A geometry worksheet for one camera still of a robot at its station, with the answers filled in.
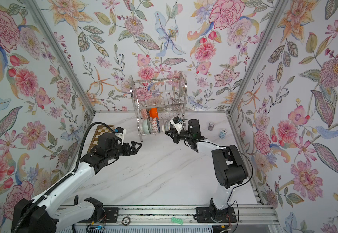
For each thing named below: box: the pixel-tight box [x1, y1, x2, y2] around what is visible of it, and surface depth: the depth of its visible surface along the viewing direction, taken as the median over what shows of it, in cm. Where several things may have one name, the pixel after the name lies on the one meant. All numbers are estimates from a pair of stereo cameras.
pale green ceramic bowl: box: [142, 118, 152, 134], surface depth 98 cm
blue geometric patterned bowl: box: [151, 117, 161, 133], surface depth 98 cm
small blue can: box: [218, 128, 228, 139], surface depth 104 cm
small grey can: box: [207, 122, 215, 131], surface depth 109 cm
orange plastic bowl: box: [149, 107, 159, 119], surface depth 109 cm
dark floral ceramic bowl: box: [164, 120, 171, 133], surface depth 88 cm
